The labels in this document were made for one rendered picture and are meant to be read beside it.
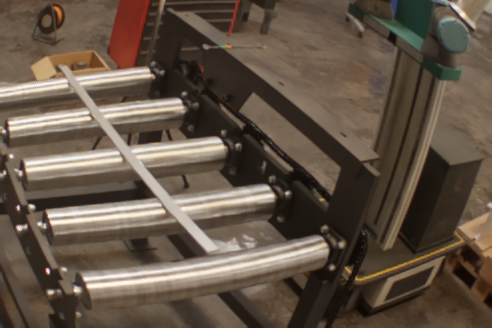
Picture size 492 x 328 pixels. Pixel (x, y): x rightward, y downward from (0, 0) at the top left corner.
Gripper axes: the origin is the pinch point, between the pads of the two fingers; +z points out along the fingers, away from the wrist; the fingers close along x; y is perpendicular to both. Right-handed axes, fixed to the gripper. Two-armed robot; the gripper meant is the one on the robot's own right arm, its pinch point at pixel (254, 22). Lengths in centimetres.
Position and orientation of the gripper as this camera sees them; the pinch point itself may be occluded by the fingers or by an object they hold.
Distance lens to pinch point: 260.3
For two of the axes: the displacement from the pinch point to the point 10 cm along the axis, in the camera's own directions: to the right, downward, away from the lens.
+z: -2.0, 8.7, 4.6
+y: 8.3, -0.9, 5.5
